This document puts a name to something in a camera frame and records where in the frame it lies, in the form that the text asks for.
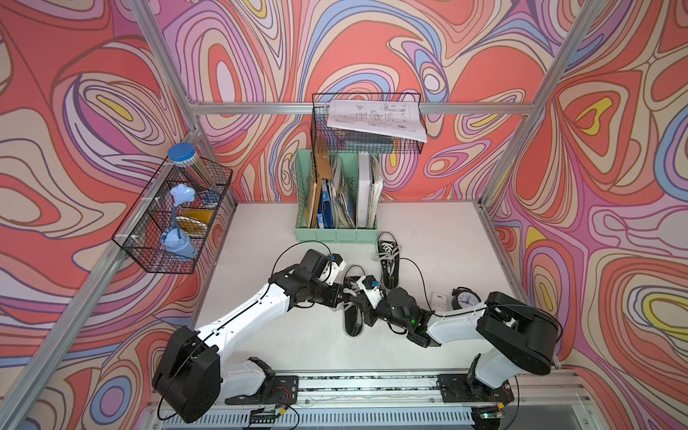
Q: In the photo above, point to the blue lidded jar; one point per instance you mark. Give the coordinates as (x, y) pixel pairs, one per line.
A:
(185, 157)

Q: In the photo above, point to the white printed paper sheet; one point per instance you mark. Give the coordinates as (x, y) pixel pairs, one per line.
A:
(389, 118)

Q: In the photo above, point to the black tape roll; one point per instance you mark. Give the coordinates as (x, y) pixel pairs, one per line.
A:
(463, 297)

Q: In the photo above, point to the green perforated file organizer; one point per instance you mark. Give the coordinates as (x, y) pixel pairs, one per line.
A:
(303, 171)

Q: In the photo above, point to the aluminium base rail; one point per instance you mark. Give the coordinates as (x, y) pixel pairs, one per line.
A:
(403, 400)

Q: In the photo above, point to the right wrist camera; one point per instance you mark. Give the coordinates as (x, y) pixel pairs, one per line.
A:
(372, 289)

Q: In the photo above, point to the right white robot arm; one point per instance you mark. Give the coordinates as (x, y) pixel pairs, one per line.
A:
(522, 338)

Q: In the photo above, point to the black sneaker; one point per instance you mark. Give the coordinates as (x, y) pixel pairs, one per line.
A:
(389, 255)
(353, 317)

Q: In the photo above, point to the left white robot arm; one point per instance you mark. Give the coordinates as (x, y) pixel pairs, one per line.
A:
(194, 371)

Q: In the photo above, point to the black wire basket left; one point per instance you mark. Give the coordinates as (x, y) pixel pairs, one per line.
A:
(170, 225)

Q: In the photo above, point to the white remote control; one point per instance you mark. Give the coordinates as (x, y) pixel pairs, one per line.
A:
(439, 302)

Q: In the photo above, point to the black wire basket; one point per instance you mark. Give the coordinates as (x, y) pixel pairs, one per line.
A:
(327, 139)
(170, 225)

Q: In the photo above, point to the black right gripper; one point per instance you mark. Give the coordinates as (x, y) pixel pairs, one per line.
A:
(366, 308)

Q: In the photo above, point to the white book in organizer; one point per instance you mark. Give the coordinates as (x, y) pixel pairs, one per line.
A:
(365, 181)

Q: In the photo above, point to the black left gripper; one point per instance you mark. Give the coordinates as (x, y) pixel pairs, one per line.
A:
(334, 299)

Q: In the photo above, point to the black wire basket back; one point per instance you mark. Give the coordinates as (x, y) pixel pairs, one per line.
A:
(327, 139)

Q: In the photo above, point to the yellow tin in basket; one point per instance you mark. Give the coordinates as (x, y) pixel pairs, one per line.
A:
(196, 222)

